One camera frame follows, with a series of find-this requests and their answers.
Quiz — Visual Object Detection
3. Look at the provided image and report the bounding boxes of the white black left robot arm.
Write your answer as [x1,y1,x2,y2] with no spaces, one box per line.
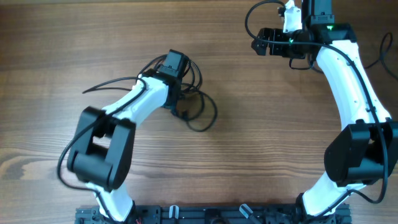
[64,50,189,223]

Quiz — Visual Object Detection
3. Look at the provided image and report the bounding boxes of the black left camera cable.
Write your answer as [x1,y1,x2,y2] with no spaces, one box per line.
[56,76,147,223]

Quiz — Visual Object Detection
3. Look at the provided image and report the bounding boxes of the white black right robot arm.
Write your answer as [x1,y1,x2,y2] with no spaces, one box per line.
[239,1,397,223]

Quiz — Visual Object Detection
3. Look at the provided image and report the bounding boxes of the thick black cable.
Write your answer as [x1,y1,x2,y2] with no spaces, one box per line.
[363,32,398,82]

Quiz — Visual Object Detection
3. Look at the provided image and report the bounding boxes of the black right camera cable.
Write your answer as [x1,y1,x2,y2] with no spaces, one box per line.
[244,0,389,223]

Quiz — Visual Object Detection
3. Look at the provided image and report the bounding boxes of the black camera cable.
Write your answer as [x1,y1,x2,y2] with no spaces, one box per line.
[244,0,389,223]
[56,76,147,223]

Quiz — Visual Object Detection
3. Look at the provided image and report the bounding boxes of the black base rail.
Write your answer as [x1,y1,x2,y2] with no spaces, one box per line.
[74,203,352,224]

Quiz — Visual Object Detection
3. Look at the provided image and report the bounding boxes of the thin black usb cable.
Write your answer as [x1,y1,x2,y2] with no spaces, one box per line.
[82,54,218,133]

